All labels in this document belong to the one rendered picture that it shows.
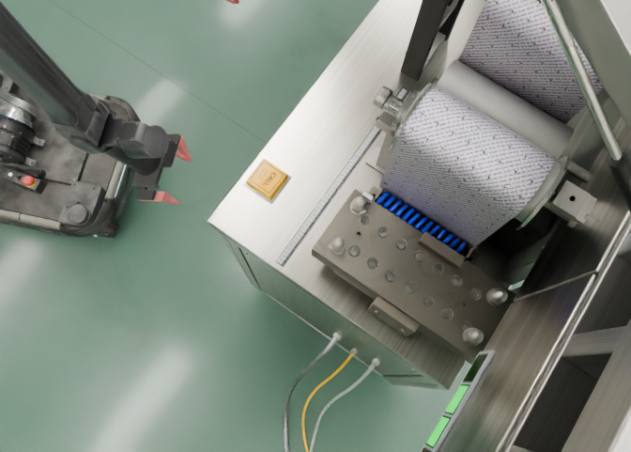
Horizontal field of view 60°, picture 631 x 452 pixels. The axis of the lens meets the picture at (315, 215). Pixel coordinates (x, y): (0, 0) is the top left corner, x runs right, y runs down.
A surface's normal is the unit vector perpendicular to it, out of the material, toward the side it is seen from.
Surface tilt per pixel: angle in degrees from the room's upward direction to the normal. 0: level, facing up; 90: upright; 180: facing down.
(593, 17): 90
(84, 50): 0
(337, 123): 0
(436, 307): 0
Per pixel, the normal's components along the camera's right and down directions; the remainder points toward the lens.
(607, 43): -0.57, 0.79
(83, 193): 0.02, -0.28
